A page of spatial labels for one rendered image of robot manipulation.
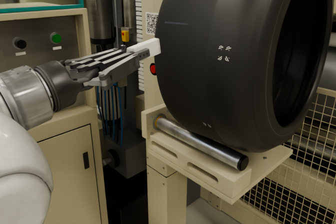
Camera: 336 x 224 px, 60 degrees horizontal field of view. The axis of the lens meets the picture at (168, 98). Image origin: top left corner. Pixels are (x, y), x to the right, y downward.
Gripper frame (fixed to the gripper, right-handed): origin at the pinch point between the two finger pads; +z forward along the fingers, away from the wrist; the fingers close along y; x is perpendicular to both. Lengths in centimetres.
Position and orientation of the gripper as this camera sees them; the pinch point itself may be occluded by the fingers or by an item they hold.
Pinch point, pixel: (144, 50)
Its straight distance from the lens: 56.6
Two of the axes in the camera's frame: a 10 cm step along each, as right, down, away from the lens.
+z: 7.2, -4.0, 5.7
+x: 1.1, 8.8, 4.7
